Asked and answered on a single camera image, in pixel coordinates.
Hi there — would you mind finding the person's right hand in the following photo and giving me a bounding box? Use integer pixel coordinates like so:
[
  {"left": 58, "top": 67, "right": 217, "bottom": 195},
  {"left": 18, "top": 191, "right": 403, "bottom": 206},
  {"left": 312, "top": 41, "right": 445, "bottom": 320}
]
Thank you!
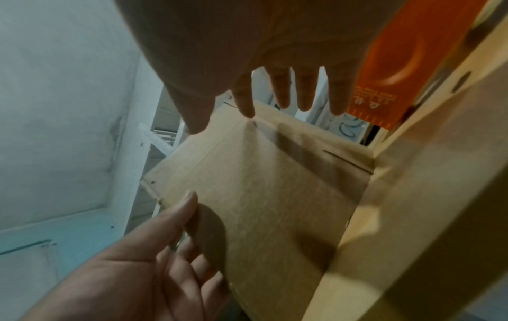
[{"left": 115, "top": 0, "right": 410, "bottom": 135}]

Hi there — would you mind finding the orange tape dispenser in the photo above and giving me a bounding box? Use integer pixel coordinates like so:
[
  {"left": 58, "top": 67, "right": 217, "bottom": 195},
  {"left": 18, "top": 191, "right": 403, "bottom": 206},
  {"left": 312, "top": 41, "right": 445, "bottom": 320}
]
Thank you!
[{"left": 344, "top": 0, "right": 491, "bottom": 130}]

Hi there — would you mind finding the person's left hand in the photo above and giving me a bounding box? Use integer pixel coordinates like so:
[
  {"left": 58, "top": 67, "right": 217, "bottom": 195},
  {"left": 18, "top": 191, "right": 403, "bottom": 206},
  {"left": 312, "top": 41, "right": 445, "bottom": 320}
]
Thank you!
[{"left": 19, "top": 191, "right": 231, "bottom": 321}]

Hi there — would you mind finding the brown cardboard box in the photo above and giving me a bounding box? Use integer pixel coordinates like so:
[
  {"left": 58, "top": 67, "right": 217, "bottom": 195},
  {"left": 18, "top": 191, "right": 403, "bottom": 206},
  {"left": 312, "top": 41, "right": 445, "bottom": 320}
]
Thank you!
[{"left": 140, "top": 99, "right": 376, "bottom": 318}]

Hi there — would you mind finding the white metal shelving unit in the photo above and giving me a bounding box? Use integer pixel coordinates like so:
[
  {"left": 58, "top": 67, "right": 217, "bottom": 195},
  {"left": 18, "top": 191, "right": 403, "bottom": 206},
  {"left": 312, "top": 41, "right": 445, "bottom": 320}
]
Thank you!
[{"left": 126, "top": 62, "right": 376, "bottom": 234}]

